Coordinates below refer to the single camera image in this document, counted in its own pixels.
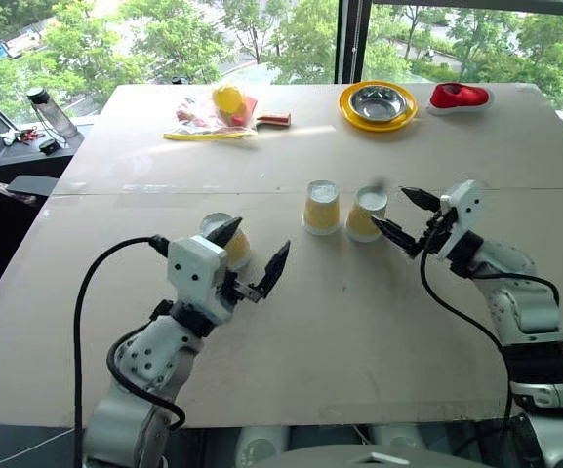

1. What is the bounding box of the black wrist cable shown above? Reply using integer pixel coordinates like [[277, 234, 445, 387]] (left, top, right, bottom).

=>
[[72, 234, 171, 468], [419, 246, 563, 425]]

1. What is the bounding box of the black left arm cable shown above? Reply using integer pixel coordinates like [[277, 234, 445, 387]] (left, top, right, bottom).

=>
[[106, 321, 187, 433]]

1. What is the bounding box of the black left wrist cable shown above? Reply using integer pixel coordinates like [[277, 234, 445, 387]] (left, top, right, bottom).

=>
[[72, 234, 171, 468]]

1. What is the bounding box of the black window frame post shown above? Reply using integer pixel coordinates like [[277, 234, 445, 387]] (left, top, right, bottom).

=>
[[333, 0, 374, 85]]

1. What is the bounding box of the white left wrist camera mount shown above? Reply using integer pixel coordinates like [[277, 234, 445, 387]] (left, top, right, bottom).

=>
[[167, 234, 236, 325]]

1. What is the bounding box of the clear water bottle black lid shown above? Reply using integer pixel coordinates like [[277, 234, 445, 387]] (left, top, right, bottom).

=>
[[25, 87, 79, 142]]

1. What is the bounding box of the yellow paper cup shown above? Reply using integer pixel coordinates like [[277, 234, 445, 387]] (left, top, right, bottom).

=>
[[198, 212, 254, 271], [302, 179, 342, 237], [344, 186, 389, 244]]

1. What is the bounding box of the steel bowl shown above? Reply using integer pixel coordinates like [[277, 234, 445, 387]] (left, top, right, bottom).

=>
[[349, 83, 408, 122]]

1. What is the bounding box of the white rounded robot leg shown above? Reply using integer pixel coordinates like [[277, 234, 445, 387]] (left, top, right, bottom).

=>
[[234, 425, 292, 468], [368, 423, 431, 452]]

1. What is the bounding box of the clear plastic bag of toys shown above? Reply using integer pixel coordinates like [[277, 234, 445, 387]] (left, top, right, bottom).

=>
[[162, 82, 262, 142]]

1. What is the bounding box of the red shoe with white sole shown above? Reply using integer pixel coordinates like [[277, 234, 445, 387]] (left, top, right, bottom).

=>
[[425, 82, 495, 117]]

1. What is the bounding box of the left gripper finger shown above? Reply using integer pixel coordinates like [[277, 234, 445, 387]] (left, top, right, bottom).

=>
[[205, 216, 244, 251], [253, 239, 292, 303]]

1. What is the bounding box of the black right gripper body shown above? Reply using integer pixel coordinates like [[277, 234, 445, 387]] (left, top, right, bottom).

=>
[[419, 208, 460, 256]]

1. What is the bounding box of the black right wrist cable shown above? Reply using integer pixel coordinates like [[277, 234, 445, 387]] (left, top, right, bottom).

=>
[[419, 246, 563, 425]]

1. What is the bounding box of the yellow plastic toy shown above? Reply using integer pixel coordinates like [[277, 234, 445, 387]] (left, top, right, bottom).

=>
[[211, 83, 249, 123]]

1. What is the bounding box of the thin white wire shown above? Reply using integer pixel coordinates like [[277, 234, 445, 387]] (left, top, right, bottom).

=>
[[0, 427, 77, 464]]

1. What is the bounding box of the yellow plate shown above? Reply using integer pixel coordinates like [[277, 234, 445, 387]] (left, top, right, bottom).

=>
[[338, 81, 419, 133]]

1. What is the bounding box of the black side table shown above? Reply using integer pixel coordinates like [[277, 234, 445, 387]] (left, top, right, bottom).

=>
[[0, 121, 87, 172]]

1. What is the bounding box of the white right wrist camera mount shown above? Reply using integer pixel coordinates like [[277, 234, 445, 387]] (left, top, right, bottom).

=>
[[439, 178, 483, 259]]

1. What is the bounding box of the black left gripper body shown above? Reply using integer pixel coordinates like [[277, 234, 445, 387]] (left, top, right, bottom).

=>
[[221, 265, 262, 318]]

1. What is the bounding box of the grey robot torso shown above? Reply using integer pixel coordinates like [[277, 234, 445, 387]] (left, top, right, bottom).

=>
[[256, 447, 462, 468]]

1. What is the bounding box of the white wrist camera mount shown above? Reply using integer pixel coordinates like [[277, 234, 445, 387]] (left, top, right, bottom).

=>
[[439, 178, 483, 259], [167, 234, 236, 325]]

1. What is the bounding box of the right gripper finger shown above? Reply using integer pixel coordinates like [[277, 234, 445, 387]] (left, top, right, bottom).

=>
[[398, 185, 443, 215], [370, 217, 422, 258]]

